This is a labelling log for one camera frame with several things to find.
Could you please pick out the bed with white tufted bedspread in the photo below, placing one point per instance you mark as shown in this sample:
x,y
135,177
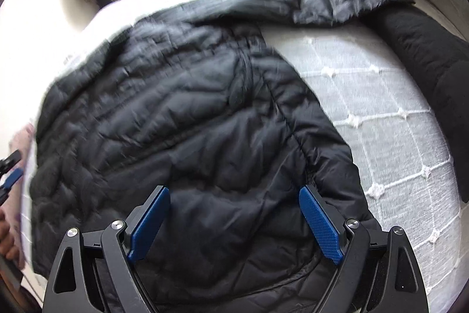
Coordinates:
x,y
384,137

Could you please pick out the black fleece garment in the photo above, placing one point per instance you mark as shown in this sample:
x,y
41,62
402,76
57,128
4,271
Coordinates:
x,y
421,52

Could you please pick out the person's left hand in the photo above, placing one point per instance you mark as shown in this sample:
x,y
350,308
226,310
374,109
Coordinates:
x,y
6,232

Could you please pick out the black puffer jacket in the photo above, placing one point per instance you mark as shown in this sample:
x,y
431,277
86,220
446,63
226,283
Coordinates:
x,y
205,122

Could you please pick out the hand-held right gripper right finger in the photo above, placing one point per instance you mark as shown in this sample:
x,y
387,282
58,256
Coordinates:
x,y
320,225

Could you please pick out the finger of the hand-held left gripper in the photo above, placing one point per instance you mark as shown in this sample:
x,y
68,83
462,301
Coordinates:
x,y
10,158
14,176

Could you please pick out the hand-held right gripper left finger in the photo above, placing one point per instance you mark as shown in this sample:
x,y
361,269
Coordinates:
x,y
150,221

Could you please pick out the pink floral cloth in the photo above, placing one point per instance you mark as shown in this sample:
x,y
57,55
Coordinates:
x,y
22,141

